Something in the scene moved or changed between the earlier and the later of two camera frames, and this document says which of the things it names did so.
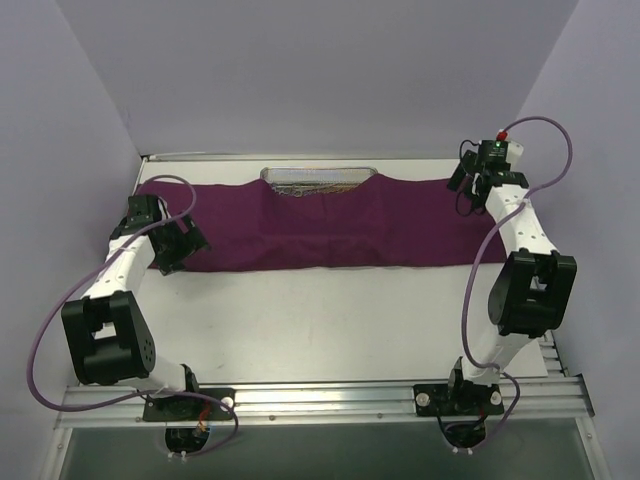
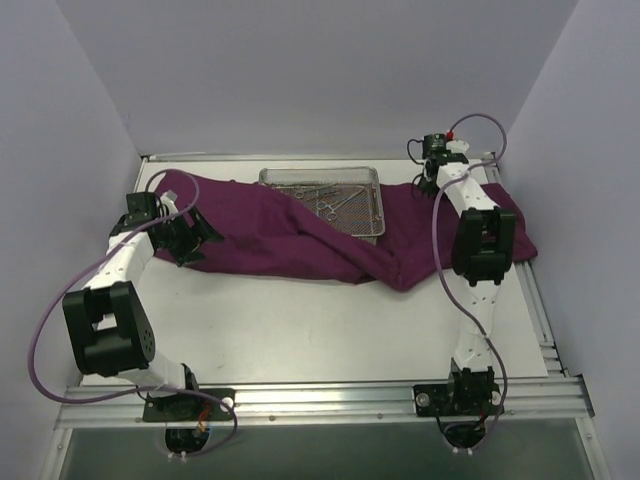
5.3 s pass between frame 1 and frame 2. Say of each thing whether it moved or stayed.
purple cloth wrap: moved
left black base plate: stayed
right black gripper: moved
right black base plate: stayed
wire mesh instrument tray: stayed
